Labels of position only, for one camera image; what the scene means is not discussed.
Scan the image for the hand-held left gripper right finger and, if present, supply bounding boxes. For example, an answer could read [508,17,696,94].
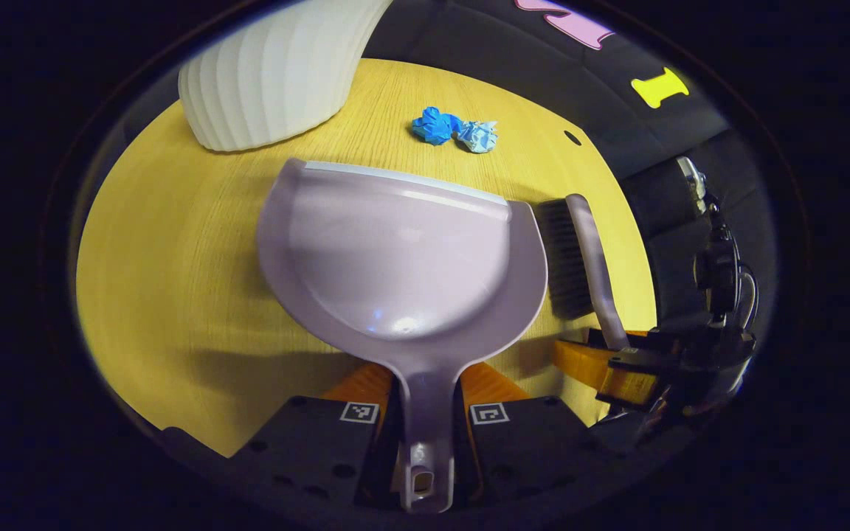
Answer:
[455,361,618,510]

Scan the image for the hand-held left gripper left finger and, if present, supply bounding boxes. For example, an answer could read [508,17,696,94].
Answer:
[229,361,404,510]

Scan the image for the small pale pink broom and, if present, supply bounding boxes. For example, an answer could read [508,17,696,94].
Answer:
[536,193,631,349]

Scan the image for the pale pink dustpan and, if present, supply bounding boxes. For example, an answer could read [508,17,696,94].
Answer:
[255,157,548,515]

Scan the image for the light blue paper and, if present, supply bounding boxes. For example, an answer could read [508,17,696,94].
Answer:
[456,120,500,154]

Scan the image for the dark blue paper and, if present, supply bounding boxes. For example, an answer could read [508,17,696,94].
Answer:
[411,106,463,146]

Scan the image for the white ribbed garbage bin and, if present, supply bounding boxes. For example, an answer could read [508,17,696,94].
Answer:
[178,0,394,153]

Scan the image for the wooden desktop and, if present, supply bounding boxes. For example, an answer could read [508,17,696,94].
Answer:
[75,58,658,458]

